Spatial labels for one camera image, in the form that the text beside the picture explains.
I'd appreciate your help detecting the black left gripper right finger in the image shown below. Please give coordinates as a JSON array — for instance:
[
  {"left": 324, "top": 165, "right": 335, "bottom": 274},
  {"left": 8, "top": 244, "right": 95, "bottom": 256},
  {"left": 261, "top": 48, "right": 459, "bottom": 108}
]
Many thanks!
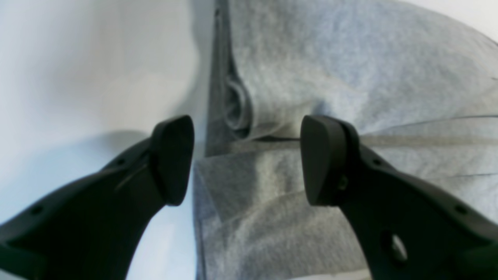
[{"left": 300, "top": 115, "right": 498, "bottom": 280}]

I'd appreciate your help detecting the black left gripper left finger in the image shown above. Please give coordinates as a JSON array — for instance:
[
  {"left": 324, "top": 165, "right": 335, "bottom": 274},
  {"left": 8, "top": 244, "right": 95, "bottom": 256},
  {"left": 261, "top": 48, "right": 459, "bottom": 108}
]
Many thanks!
[{"left": 0, "top": 115, "right": 195, "bottom": 280}]

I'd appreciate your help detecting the grey T-shirt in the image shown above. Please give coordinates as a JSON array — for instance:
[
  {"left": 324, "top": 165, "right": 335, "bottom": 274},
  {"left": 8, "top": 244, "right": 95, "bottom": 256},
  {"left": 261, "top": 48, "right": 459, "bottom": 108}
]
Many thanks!
[{"left": 193, "top": 0, "right": 498, "bottom": 280}]

